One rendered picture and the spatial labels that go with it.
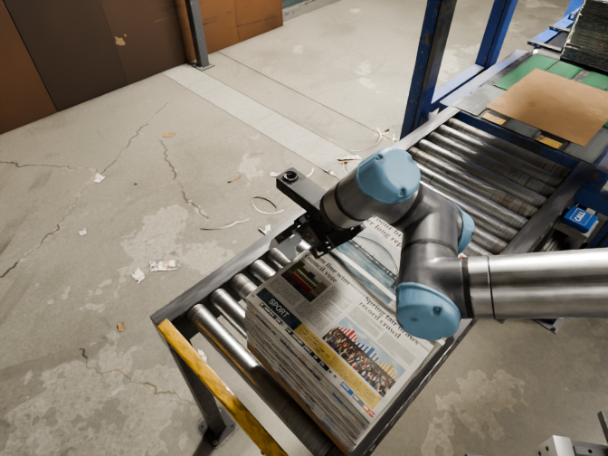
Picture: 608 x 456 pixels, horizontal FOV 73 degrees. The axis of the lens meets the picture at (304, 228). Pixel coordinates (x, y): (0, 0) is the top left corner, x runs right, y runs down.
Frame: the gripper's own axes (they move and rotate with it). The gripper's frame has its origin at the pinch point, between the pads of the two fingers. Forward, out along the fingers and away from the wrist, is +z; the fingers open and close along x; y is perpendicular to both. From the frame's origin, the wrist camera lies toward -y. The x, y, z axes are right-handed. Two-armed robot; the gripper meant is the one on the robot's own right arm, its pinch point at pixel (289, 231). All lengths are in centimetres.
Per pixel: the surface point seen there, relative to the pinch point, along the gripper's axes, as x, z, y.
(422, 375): 6.4, 0.3, 41.5
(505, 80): 140, 26, -1
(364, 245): 6.8, -9.0, 10.7
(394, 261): 8.5, -12.0, 16.2
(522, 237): 59, 1, 38
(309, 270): -5.3, -7.6, 8.3
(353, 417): -16.9, -13.8, 29.7
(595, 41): 181, 7, 7
